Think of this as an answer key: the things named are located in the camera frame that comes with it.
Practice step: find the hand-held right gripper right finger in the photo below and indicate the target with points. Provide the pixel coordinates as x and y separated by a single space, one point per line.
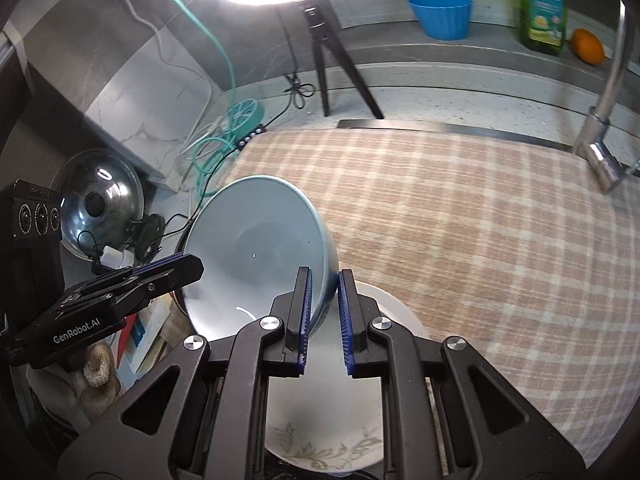
346 330

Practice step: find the black tripod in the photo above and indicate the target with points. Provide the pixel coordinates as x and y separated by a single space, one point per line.
320 50

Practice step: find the glass pot lid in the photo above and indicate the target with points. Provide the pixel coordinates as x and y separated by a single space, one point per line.
110 180

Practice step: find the green dish soap bottle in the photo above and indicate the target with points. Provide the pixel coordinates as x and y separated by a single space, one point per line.
542 15

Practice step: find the pale blue ceramic bowl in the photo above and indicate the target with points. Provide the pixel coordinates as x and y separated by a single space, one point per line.
250 240

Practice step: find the white charger plug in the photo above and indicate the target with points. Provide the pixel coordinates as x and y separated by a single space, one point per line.
112 257

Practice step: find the colourful paper booklet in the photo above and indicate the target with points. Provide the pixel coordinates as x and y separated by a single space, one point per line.
145 325

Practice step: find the blue plastic cup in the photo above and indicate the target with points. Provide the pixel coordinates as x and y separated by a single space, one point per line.
440 15

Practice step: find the teal power strip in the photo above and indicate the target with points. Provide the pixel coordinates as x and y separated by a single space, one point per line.
252 110

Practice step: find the person's left hand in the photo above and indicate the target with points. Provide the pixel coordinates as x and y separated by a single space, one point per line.
97 365

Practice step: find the beige plaid table mat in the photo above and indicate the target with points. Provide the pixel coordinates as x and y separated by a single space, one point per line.
450 235

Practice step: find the white oval plate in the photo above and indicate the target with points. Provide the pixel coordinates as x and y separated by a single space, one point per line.
325 410

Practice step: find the orange fruit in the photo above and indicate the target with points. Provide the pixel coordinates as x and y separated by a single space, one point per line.
587 46

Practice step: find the steel faucet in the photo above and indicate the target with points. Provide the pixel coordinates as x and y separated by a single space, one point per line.
600 125

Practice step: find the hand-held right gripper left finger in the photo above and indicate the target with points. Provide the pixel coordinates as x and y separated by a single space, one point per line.
305 320

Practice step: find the black clamp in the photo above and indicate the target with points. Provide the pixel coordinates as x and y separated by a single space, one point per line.
147 232

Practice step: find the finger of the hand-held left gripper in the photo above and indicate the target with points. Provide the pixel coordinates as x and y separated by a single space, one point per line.
160 275

